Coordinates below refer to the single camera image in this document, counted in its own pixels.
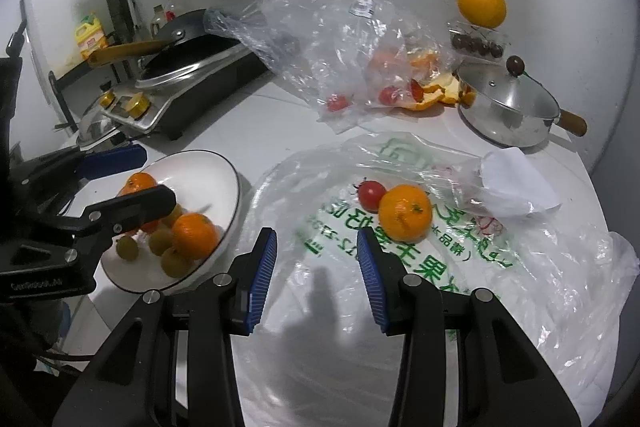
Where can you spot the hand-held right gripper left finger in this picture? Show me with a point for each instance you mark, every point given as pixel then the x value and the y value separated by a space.
pixel 262 277

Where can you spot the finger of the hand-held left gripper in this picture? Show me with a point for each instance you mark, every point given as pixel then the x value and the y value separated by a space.
pixel 112 161
pixel 145 202

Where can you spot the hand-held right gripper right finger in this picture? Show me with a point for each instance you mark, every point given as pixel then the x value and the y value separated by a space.
pixel 372 277

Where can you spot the red cherry tomato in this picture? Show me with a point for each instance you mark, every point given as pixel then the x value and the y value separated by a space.
pixel 371 194
pixel 150 225

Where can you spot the yellow cherry tomato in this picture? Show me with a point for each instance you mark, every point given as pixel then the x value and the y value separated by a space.
pixel 172 214
pixel 175 263
pixel 161 241
pixel 126 247

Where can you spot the white plate with dark rim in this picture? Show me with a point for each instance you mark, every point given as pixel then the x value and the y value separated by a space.
pixel 205 187

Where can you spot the small gold tin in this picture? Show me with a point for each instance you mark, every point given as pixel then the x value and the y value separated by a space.
pixel 107 98
pixel 132 103

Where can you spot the white printed plastic bag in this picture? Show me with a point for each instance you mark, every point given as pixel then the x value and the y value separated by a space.
pixel 320 232

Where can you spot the yellow oil bottle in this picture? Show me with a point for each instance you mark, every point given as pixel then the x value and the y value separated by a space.
pixel 90 37

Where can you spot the clear glass bottle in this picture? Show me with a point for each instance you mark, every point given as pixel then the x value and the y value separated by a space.
pixel 157 19

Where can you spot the clear bottle with red cap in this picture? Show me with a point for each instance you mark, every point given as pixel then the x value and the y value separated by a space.
pixel 171 4

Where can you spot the small red tomato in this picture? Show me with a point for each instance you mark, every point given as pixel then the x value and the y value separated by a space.
pixel 387 94
pixel 416 91
pixel 339 103

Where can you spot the orange peel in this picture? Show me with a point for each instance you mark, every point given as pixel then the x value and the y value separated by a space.
pixel 440 94

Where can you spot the steel pot lid with knob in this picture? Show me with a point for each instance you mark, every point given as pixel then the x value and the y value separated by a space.
pixel 505 92

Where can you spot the clear box of dark tomatoes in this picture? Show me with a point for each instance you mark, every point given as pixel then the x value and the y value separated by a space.
pixel 475 43

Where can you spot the clear crumpled plastic bag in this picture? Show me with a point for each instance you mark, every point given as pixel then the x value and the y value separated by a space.
pixel 325 7

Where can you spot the orange mandarin with leaf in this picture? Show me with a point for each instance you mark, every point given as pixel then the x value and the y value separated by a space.
pixel 481 4

